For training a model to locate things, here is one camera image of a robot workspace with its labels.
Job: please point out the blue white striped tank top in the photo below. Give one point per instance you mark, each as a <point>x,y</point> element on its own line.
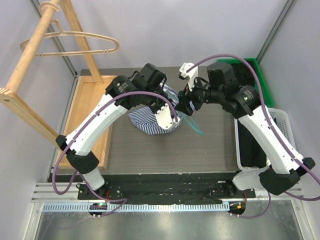
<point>145,121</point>

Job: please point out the wooden clothes rack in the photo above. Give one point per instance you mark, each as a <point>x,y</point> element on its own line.
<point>46,88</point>

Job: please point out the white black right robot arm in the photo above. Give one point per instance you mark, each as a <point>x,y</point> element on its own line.
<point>234,98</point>

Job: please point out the wooden hanger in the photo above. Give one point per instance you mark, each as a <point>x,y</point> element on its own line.
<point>77,33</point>

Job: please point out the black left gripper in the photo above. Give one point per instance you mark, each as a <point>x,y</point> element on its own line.
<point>154,110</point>

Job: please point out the white slotted cable duct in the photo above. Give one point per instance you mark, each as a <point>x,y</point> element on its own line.
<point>59,207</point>

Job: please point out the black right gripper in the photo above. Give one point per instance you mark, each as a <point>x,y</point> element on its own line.
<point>185,105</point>

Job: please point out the white perforated laundry basket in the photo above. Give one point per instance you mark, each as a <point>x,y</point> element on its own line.
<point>285,125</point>

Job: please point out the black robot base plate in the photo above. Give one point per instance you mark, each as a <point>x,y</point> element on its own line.
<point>170,177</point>

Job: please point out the green plastic tray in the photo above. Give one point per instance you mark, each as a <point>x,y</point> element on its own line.
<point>245,77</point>

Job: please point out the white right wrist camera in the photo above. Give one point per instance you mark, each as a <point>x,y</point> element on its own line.
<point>188,71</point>

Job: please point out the black garment in basket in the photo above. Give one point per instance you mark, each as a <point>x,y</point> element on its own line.
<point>251,154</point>

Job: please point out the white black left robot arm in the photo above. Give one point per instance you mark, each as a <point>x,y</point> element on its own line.
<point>144,87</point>

